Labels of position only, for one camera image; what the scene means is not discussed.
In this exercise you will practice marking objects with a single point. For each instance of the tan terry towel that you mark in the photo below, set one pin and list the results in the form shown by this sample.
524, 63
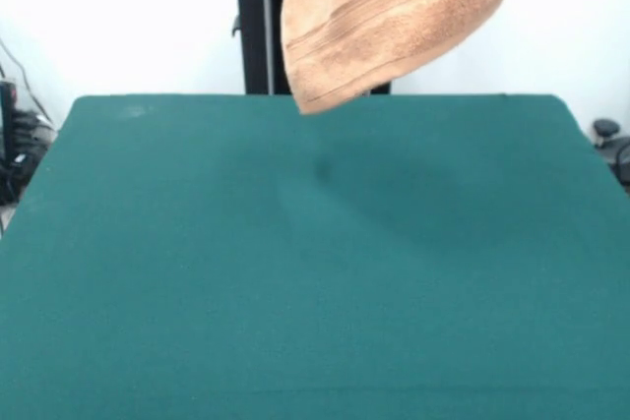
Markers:
394, 21

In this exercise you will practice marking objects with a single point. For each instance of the dark green table cloth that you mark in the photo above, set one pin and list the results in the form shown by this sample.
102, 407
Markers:
295, 267

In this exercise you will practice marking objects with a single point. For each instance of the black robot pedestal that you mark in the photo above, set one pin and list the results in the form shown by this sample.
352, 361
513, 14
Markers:
256, 36

